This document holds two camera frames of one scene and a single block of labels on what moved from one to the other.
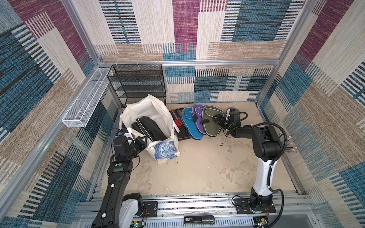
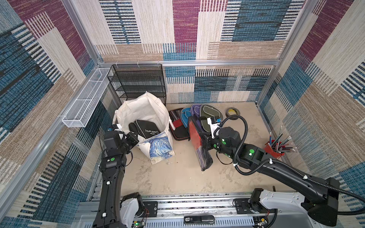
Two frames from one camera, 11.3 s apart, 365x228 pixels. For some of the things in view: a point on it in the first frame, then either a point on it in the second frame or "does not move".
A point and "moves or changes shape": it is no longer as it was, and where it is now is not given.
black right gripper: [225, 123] -> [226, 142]
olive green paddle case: [212, 128] does not move
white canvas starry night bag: [150, 107] moves or changes shape
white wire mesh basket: [79, 113] does not move
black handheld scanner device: [199, 219] does not move
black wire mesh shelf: [131, 82] does not move
